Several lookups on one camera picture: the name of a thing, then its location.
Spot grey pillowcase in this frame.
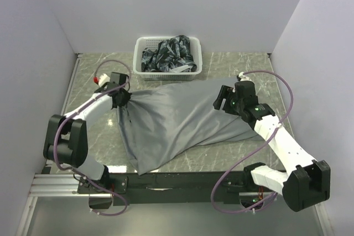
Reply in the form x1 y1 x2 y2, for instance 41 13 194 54
117 77 261 175

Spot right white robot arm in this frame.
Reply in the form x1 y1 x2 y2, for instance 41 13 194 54
213 81 331 212

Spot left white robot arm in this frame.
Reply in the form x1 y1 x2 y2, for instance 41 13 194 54
43 72 131 193

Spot white plastic basket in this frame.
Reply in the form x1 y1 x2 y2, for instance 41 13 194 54
133 35 202 81

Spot dark patterned cloth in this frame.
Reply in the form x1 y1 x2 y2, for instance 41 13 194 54
141 35 197 73

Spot black base beam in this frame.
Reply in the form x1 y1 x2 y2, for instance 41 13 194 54
77 171 277 209

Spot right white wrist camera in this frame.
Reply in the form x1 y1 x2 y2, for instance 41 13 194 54
237 72 251 82

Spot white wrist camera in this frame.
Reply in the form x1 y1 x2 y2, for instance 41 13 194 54
237 72 251 82
93 74 110 87

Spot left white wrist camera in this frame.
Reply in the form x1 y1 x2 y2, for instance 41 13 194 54
93 74 110 87

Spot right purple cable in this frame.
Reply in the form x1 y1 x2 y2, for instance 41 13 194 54
211 70 294 216

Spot purple cable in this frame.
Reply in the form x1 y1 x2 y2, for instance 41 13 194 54
211 70 294 216
54 60 132 217

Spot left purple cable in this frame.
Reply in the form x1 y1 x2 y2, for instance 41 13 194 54
54 60 132 217

